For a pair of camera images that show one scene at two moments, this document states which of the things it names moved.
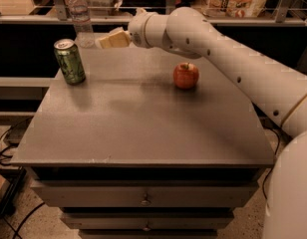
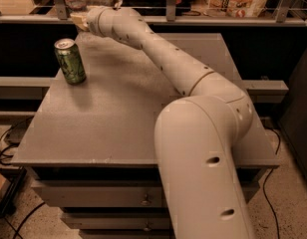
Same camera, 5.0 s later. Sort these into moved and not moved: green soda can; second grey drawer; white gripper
Moved: white gripper
Not moved: green soda can; second grey drawer
